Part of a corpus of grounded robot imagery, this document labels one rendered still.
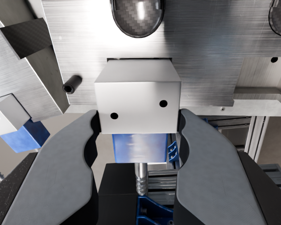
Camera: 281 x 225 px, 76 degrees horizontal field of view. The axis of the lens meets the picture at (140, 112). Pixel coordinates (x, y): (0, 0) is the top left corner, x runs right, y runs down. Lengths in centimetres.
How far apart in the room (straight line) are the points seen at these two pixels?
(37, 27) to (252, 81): 24
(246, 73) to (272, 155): 156
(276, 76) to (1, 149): 193
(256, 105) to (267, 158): 145
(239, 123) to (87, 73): 100
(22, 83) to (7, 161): 183
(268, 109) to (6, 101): 35
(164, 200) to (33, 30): 44
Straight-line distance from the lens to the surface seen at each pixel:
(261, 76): 21
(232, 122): 109
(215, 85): 17
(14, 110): 26
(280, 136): 163
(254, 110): 32
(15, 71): 24
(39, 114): 26
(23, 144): 29
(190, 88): 16
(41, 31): 26
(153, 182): 54
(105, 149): 152
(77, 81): 16
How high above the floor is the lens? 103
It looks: 56 degrees down
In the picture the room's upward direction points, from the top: 174 degrees counter-clockwise
